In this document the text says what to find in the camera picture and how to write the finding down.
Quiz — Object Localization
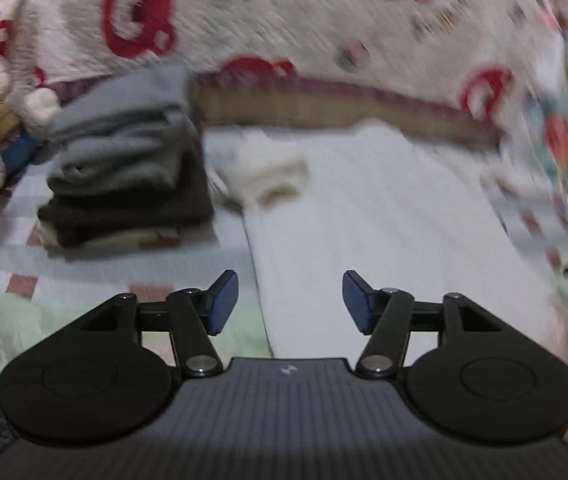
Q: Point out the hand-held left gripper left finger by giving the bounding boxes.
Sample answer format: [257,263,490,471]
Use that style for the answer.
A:
[76,269,241,380]

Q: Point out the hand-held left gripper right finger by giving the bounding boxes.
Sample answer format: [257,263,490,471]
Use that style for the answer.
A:
[342,269,502,380]

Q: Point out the white garment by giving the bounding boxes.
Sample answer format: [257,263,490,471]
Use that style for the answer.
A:
[241,120,560,356]

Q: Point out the folded dark grey garment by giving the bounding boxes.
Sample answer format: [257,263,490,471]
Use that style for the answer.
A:
[38,125,215,248]

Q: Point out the folded beige garment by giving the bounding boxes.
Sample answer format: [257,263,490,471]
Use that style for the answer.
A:
[39,225,182,262]

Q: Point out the small cream cloth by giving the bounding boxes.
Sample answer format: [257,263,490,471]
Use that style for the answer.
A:
[216,132,310,206]

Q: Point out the tan padded headboard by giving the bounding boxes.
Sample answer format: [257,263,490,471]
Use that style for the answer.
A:
[191,77,505,148]

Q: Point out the light green cloth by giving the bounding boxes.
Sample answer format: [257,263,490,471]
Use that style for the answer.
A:
[0,292,272,401]

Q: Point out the white quilt with red bears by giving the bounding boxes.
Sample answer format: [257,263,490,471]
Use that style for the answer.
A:
[0,0,565,131]

